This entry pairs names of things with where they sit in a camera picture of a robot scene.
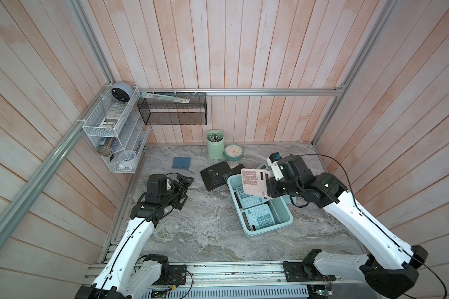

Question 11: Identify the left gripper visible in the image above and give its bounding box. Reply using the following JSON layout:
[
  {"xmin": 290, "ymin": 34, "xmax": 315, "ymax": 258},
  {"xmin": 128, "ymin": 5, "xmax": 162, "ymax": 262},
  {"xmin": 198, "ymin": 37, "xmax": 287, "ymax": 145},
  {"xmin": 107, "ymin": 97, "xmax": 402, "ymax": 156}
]
[{"xmin": 160, "ymin": 174, "xmax": 195, "ymax": 210}]

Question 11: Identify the mint green storage box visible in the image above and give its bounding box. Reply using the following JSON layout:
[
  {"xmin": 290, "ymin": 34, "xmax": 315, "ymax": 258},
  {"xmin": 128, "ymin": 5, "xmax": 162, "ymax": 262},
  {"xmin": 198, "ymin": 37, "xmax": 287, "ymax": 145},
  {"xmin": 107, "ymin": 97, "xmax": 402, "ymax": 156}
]
[{"xmin": 227, "ymin": 174, "xmax": 294, "ymax": 239}]

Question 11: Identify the small teal calculator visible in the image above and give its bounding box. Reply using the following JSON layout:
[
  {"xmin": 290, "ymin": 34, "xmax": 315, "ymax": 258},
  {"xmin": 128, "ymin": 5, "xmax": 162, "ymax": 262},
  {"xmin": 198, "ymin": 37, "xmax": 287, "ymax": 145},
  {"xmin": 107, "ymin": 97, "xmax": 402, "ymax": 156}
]
[{"xmin": 244, "ymin": 204, "xmax": 276, "ymax": 231}]

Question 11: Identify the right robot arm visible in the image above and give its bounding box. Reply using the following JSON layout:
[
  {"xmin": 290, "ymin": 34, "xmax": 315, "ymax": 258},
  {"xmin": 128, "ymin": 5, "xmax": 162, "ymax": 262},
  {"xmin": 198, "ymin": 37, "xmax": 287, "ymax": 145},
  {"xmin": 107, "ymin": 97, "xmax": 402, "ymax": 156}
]
[{"xmin": 266, "ymin": 153, "xmax": 428, "ymax": 299}]

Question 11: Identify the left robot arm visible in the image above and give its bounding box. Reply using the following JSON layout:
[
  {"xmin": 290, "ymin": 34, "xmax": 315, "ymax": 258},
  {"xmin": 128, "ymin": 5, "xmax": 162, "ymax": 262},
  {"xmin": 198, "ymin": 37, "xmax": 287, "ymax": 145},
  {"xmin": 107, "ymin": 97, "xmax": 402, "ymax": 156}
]
[{"xmin": 76, "ymin": 173, "xmax": 194, "ymax": 299}]

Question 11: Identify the large teal calculator right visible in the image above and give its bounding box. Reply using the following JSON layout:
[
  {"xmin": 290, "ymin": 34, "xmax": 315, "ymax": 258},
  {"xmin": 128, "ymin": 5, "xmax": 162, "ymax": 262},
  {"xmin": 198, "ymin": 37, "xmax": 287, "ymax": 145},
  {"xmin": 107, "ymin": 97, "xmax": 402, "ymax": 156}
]
[{"xmin": 258, "ymin": 164, "xmax": 271, "ymax": 172}]

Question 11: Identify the black calculator face down large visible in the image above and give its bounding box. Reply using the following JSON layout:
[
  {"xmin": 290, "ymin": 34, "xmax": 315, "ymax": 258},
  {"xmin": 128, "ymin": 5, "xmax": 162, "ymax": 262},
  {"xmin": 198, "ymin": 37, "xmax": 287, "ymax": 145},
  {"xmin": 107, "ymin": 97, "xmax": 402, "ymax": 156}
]
[{"xmin": 200, "ymin": 161, "xmax": 231, "ymax": 191}]

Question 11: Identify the black calculator face down small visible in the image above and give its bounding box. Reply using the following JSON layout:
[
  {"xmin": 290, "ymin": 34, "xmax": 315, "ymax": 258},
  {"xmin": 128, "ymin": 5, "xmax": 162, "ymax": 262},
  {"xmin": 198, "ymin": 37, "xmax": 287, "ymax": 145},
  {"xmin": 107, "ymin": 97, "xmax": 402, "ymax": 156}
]
[{"xmin": 223, "ymin": 164, "xmax": 244, "ymax": 183}]

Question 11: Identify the white mug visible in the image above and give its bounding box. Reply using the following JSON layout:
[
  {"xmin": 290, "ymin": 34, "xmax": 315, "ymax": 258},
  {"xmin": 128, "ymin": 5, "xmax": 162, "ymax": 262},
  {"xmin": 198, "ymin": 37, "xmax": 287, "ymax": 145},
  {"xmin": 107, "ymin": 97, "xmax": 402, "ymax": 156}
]
[{"xmin": 118, "ymin": 150, "xmax": 137, "ymax": 171}]

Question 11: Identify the green pen cup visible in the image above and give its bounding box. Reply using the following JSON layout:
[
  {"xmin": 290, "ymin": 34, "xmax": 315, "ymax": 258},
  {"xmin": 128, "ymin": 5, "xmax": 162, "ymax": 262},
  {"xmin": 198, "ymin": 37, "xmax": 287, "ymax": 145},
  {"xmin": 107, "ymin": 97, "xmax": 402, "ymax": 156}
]
[{"xmin": 206, "ymin": 130, "xmax": 224, "ymax": 160}]

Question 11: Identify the ruler on basket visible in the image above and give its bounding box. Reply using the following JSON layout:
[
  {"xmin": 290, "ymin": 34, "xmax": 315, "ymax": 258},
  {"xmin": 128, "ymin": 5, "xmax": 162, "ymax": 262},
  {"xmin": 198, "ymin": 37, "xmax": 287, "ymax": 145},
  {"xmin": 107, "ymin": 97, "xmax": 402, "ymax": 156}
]
[{"xmin": 140, "ymin": 92, "xmax": 190, "ymax": 104}]

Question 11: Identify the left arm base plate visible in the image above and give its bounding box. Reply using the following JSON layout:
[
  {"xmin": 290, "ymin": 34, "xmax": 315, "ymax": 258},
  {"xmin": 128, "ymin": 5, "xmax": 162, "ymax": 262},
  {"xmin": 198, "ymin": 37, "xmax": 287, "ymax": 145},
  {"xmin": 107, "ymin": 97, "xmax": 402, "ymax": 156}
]
[{"xmin": 153, "ymin": 264, "xmax": 187, "ymax": 286}]

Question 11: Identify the white wire shelf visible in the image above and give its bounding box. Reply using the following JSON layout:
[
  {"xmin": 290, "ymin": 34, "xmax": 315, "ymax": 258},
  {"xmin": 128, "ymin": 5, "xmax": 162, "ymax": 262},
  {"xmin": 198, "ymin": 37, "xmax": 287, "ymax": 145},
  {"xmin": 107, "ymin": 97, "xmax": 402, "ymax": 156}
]
[{"xmin": 82, "ymin": 84, "xmax": 150, "ymax": 174}]

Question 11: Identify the black wire basket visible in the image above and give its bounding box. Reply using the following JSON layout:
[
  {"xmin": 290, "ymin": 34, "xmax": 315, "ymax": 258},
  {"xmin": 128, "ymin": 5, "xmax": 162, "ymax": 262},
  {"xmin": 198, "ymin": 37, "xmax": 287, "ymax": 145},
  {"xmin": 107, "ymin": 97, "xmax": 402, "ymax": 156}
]
[{"xmin": 137, "ymin": 92, "xmax": 208, "ymax": 126}]

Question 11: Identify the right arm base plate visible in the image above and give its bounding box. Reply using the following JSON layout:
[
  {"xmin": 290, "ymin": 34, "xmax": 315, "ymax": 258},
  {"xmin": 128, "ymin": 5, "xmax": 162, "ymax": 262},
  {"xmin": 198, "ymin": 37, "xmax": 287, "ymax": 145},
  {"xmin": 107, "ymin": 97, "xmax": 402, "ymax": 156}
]
[{"xmin": 282, "ymin": 260, "xmax": 336, "ymax": 282}]

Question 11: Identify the aluminium front rail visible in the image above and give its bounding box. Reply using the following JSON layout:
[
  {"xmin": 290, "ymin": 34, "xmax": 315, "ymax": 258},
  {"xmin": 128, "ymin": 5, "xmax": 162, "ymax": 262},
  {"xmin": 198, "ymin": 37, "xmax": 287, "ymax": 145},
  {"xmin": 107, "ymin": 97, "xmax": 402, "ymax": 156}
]
[{"xmin": 82, "ymin": 259, "xmax": 374, "ymax": 292}]

